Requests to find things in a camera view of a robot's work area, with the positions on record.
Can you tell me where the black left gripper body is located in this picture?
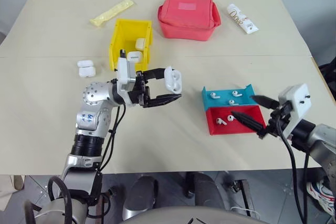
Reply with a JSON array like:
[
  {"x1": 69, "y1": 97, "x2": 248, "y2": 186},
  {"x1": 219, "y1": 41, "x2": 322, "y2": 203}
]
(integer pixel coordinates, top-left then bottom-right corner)
[{"x1": 125, "y1": 71, "x2": 152, "y2": 108}]

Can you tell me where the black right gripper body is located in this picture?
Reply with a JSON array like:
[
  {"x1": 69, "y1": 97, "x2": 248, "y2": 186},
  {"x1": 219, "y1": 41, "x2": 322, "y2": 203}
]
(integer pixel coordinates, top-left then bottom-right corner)
[{"x1": 258, "y1": 101, "x2": 292, "y2": 139}]

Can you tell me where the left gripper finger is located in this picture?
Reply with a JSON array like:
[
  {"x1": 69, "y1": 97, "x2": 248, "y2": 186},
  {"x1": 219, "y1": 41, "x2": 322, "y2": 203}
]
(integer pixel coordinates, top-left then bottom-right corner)
[
  {"x1": 143, "y1": 67, "x2": 167, "y2": 83},
  {"x1": 142, "y1": 93, "x2": 183, "y2": 109}
]

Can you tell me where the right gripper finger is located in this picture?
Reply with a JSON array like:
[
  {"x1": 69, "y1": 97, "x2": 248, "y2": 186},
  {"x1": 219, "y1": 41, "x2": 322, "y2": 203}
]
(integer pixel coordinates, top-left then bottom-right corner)
[
  {"x1": 250, "y1": 94, "x2": 280, "y2": 110},
  {"x1": 230, "y1": 111, "x2": 267, "y2": 137}
]

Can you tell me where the yellow plastic bin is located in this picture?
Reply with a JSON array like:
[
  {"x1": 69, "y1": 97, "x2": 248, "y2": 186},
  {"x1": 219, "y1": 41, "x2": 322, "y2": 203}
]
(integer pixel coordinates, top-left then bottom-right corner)
[{"x1": 109, "y1": 18, "x2": 154, "y2": 72}]

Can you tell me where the red plastic tray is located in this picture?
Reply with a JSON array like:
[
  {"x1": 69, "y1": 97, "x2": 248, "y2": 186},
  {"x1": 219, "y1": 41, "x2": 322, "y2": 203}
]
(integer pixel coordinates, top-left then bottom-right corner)
[{"x1": 205, "y1": 105, "x2": 267, "y2": 136}]

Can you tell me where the blue plastic tray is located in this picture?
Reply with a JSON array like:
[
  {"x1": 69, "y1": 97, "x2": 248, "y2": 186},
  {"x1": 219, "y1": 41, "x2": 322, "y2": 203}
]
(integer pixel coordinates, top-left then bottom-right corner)
[{"x1": 201, "y1": 83, "x2": 256, "y2": 111}]

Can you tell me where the red fabric pouch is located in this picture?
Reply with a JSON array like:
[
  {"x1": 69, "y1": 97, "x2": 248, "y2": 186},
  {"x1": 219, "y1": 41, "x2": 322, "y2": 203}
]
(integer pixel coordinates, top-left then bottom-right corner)
[{"x1": 157, "y1": 0, "x2": 222, "y2": 42}]

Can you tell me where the dark metal table leg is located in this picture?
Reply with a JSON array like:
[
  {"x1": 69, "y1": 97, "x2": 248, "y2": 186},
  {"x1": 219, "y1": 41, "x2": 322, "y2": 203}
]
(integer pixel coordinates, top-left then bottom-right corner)
[{"x1": 230, "y1": 179, "x2": 253, "y2": 217}]

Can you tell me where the yellow plastic packet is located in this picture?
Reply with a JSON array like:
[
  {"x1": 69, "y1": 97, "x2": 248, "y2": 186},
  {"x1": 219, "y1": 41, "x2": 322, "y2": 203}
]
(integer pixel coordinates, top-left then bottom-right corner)
[{"x1": 89, "y1": 0, "x2": 135, "y2": 28}]

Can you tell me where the dark rounded shape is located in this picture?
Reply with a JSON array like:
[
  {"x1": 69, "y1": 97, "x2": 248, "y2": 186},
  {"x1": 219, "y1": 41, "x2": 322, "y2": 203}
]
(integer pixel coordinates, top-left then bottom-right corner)
[
  {"x1": 122, "y1": 175, "x2": 159, "y2": 221},
  {"x1": 193, "y1": 172, "x2": 232, "y2": 209}
]

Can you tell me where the white red blue sneaker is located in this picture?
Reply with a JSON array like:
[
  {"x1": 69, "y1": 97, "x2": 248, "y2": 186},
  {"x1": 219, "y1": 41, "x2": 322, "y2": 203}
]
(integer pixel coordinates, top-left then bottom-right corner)
[{"x1": 306, "y1": 176, "x2": 336, "y2": 215}]

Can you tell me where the white Dove tube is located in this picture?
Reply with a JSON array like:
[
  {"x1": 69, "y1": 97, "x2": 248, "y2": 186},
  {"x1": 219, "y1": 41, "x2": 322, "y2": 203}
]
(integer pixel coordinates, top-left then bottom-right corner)
[{"x1": 226, "y1": 3, "x2": 259, "y2": 35}]

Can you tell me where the silver robot torso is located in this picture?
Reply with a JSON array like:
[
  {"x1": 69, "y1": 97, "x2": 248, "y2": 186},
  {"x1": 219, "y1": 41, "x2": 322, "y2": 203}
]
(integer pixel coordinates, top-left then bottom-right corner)
[{"x1": 123, "y1": 205, "x2": 266, "y2": 224}]

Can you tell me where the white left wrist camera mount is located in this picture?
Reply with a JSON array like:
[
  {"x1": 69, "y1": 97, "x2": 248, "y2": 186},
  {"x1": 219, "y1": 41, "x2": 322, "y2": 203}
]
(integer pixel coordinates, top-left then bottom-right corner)
[{"x1": 115, "y1": 56, "x2": 138, "y2": 93}]

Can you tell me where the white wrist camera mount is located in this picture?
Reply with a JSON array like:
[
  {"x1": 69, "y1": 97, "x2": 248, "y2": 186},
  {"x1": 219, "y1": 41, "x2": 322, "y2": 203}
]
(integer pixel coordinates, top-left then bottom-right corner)
[
  {"x1": 278, "y1": 83, "x2": 312, "y2": 141},
  {"x1": 115, "y1": 56, "x2": 138, "y2": 93}
]

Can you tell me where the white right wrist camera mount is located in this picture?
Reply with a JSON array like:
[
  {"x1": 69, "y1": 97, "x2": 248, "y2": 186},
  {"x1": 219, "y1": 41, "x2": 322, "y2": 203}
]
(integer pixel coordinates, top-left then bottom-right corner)
[{"x1": 278, "y1": 83, "x2": 312, "y2": 141}]

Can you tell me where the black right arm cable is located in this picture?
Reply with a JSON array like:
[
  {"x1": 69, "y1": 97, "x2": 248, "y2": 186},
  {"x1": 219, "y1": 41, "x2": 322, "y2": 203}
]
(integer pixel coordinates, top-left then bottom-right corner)
[{"x1": 275, "y1": 103, "x2": 311, "y2": 224}]

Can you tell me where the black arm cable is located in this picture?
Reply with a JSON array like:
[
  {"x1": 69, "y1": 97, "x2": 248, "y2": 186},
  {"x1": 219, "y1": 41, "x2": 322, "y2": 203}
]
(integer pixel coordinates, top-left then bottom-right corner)
[
  {"x1": 275, "y1": 103, "x2": 311, "y2": 224},
  {"x1": 48, "y1": 103, "x2": 127, "y2": 224}
]

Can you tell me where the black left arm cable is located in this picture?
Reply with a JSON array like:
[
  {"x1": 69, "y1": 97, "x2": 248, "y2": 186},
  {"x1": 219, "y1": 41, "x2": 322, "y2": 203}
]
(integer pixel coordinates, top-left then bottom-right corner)
[{"x1": 48, "y1": 103, "x2": 127, "y2": 224}]

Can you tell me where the thin white floor cable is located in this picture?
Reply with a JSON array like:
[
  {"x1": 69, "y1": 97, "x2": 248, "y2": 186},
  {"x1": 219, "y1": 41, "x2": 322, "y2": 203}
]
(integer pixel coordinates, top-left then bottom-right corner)
[{"x1": 230, "y1": 206, "x2": 261, "y2": 220}]

